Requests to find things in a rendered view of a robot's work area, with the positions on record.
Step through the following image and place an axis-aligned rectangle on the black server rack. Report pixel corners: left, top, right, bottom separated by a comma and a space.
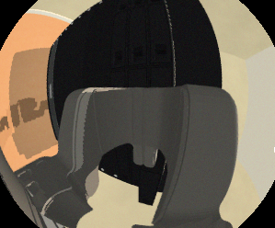
47, 0, 222, 206

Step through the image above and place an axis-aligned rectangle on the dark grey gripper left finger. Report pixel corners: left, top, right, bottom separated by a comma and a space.
14, 87, 148, 228

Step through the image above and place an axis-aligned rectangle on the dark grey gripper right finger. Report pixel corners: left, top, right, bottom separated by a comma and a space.
132, 85, 238, 228

